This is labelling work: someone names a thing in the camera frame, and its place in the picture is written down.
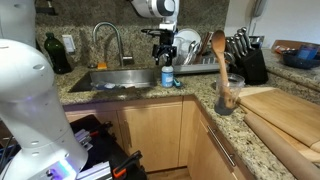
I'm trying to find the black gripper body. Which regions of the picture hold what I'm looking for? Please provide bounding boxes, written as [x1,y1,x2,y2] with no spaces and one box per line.
[153,33,178,51]

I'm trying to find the blue label soap pump bottle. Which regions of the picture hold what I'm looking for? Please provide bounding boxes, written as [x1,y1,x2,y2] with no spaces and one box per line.
[161,57,175,89]

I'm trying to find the dark green glass bottle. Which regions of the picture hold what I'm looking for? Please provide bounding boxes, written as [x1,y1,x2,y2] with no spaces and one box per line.
[44,32,73,75]

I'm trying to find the clear plastic container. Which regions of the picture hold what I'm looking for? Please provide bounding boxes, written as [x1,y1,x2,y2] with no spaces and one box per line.
[175,37,188,65]

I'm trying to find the silver ladle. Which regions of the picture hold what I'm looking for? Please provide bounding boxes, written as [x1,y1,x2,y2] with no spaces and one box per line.
[183,40,201,66]

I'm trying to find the white plate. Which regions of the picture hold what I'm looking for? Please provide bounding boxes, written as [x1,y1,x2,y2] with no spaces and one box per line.
[175,28,203,63]

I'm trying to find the grey dish rack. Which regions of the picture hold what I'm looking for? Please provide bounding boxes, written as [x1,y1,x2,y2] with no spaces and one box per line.
[173,54,228,75]

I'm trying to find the dark wooden utensil bundle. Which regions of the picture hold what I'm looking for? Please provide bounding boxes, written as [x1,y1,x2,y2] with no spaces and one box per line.
[193,31,214,64]

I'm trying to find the steel gooseneck faucet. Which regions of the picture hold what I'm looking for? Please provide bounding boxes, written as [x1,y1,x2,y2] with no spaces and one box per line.
[92,21,135,68]

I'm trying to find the stainless steel sink basin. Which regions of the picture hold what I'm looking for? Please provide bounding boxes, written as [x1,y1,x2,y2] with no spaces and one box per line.
[69,68,157,94]

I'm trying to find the wooden spoon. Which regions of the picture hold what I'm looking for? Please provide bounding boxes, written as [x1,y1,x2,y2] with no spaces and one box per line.
[211,29,236,108]

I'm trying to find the clear plastic cup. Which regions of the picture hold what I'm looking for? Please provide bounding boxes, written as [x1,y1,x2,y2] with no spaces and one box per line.
[213,73,246,117]

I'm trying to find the black knife block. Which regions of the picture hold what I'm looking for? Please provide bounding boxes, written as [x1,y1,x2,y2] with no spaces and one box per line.
[229,48,269,86]

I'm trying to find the black orange clamp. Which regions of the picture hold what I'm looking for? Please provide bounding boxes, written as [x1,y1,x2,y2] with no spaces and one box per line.
[112,150,144,179]
[89,121,114,138]

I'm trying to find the wooden tray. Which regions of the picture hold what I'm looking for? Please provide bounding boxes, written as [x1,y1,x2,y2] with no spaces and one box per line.
[270,39,320,56]

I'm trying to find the black metal bar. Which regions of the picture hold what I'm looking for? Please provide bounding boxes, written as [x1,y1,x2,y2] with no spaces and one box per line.
[34,5,56,16]

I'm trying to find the dark blue bowl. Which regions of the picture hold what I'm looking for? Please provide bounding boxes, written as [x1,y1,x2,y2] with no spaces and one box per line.
[282,49,320,70]

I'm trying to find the thick wooden cutting board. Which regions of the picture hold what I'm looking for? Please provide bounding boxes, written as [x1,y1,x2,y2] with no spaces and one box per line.
[238,87,320,148]

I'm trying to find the silver aluminium rails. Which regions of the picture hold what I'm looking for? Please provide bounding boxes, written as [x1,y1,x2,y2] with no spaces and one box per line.
[73,129,113,180]

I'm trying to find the blue box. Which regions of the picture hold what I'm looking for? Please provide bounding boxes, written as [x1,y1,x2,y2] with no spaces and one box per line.
[296,44,319,62]

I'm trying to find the wooden rolling pin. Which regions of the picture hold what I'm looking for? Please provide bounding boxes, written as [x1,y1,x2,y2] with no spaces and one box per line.
[243,111,320,180]

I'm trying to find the thin wooden cutting board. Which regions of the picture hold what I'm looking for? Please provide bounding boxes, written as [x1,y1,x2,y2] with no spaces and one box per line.
[266,123,320,164]

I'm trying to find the steel handle knife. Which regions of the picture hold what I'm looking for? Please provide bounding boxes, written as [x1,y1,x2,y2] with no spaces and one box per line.
[225,37,238,59]
[236,30,247,54]
[240,26,252,51]
[232,33,243,57]

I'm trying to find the cabinet door handle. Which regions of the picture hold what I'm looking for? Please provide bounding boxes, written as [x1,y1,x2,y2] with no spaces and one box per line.
[123,120,133,149]

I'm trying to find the white wall outlet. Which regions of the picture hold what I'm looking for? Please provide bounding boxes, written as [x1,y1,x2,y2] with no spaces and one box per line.
[61,34,77,54]

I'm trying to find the grey wall phone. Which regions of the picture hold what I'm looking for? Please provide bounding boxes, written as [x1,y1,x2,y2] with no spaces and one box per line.
[252,0,268,18]

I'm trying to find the steel drawer handle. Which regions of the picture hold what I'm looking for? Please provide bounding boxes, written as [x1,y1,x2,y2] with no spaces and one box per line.
[206,124,237,168]

